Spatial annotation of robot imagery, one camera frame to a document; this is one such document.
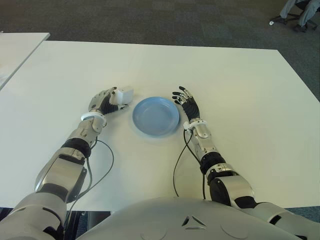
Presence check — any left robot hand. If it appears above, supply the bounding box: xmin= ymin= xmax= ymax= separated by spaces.
xmin=88 ymin=86 xmax=130 ymax=115

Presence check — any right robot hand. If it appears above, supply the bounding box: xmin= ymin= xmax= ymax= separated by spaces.
xmin=171 ymin=86 xmax=202 ymax=123

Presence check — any white cube charger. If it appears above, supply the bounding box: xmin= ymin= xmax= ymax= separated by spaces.
xmin=112 ymin=86 xmax=135 ymax=106

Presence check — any blue round plate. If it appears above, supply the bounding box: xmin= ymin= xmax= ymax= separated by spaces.
xmin=131 ymin=96 xmax=180 ymax=137

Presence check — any white office table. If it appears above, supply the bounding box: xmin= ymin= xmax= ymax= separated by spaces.
xmin=0 ymin=32 xmax=51 ymax=90

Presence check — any grey robot torso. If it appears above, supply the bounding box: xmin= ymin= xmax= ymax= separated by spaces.
xmin=74 ymin=196 xmax=301 ymax=240

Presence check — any black office chair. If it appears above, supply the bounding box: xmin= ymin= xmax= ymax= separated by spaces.
xmin=269 ymin=11 xmax=316 ymax=30

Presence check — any person in grey trousers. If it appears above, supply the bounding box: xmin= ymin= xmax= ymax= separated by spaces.
xmin=279 ymin=0 xmax=317 ymax=33

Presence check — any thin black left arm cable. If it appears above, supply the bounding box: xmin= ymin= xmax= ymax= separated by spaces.
xmin=66 ymin=139 xmax=115 ymax=201

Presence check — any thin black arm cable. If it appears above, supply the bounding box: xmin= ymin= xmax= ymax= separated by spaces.
xmin=66 ymin=139 xmax=115 ymax=201
xmin=171 ymin=129 xmax=188 ymax=198

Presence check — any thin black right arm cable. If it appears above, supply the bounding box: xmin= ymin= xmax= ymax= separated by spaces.
xmin=171 ymin=129 xmax=188 ymax=198

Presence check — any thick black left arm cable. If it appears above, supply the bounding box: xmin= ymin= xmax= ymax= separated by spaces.
xmin=63 ymin=149 xmax=95 ymax=226

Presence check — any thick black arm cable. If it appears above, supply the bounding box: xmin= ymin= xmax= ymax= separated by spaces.
xmin=184 ymin=133 xmax=207 ymax=201
xmin=63 ymin=149 xmax=95 ymax=226

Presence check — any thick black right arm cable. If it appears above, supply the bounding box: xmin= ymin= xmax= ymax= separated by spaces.
xmin=184 ymin=133 xmax=207 ymax=201

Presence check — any black table leg frame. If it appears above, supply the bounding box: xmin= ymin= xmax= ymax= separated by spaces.
xmin=66 ymin=211 xmax=111 ymax=240

